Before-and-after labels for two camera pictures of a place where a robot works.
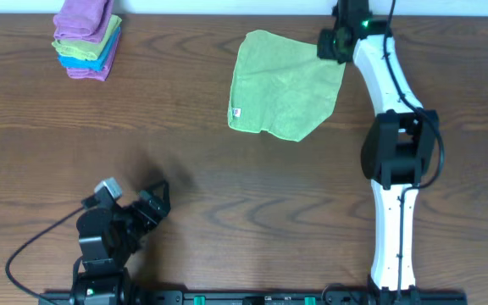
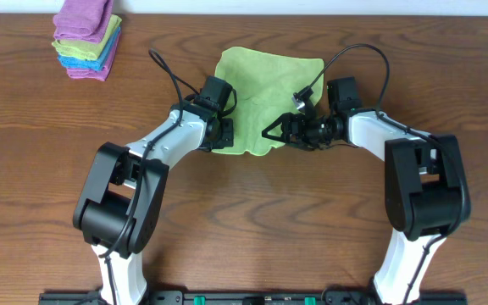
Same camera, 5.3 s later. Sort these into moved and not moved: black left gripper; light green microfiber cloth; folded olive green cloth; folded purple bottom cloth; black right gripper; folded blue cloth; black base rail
Moved: light green microfiber cloth; black right gripper; black left gripper
Not moved: black base rail; folded olive green cloth; folded purple bottom cloth; folded blue cloth
